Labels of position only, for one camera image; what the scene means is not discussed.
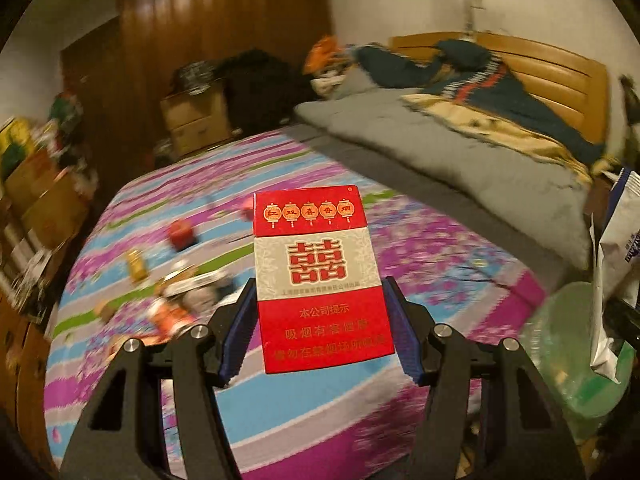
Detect red white cigarette carton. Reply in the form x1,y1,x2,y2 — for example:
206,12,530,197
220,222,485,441
253,184,394,374

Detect orange white bag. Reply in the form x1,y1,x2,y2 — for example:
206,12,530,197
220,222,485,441
590,167,639,384

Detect green trash bucket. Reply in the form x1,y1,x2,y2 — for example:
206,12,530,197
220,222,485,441
520,282,634,442

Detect orange snack box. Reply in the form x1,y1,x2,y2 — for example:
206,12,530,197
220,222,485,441
146,297,196,338

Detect yellow crumpled wrapper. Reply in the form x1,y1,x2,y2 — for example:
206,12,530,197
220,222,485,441
126,249,149,283

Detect floral purple bed sheet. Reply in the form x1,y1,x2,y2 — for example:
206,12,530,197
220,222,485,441
43,126,546,479

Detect red apple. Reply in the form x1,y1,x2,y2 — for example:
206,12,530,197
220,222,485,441
167,219,196,252

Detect small red box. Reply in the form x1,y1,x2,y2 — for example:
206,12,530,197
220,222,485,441
240,196,254,222

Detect grey quilt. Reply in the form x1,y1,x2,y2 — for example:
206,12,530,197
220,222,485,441
295,87,592,270

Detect wooden drawer cabinet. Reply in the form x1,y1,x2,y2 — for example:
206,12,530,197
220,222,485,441
0,298,58,479

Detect cardboard boxes with clutter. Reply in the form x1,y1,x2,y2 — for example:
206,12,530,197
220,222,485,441
1,92,98,323

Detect cardboard box by wardrobe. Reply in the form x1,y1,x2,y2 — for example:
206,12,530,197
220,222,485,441
160,82,231,158

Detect black clothes pile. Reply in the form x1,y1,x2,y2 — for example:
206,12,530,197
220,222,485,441
214,49,317,136

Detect dark green patterned blanket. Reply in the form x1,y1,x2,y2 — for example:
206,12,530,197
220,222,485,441
355,39,604,171

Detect wooden headboard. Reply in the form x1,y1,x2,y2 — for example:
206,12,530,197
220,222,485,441
390,32,608,158

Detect orange cloth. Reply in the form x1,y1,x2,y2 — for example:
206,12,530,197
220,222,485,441
303,35,349,77

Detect dark wooden wardrobe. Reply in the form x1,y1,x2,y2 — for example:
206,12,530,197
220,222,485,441
61,0,332,197

